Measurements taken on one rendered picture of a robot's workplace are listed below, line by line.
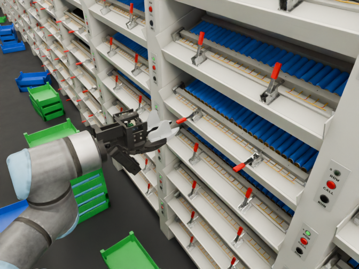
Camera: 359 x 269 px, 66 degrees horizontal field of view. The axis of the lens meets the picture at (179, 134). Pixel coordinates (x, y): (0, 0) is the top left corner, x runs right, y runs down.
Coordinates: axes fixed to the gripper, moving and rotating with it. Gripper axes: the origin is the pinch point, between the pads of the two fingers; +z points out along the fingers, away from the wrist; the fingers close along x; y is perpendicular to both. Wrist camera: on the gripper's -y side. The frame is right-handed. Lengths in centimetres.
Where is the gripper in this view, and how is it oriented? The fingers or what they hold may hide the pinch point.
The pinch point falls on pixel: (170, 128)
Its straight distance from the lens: 72.0
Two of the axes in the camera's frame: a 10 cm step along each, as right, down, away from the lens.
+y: 0.3, -8.1, -5.9
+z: 8.2, -3.2, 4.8
